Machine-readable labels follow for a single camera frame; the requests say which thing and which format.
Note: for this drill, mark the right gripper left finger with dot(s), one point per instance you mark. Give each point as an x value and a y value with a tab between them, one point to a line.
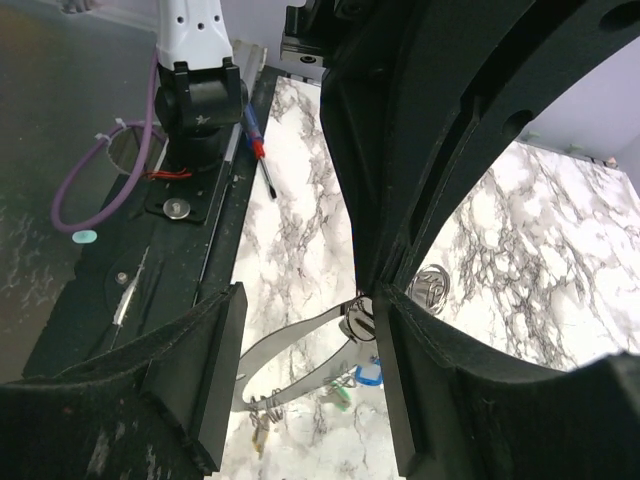
155	408

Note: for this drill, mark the blue red screwdriver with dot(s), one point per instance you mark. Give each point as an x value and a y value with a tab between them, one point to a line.
256	143

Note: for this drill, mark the large metal keyring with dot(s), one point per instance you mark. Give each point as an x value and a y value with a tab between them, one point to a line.
312	375

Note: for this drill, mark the key with green tag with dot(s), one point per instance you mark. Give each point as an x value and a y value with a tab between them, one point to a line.
337	393

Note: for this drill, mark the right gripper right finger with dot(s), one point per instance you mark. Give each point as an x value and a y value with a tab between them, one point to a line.
460	409

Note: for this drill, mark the light blue sticker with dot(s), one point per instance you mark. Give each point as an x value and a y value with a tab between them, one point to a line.
84	237

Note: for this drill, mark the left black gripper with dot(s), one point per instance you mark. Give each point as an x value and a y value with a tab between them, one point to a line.
356	98

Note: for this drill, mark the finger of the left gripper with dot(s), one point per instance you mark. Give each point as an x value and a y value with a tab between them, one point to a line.
472	75

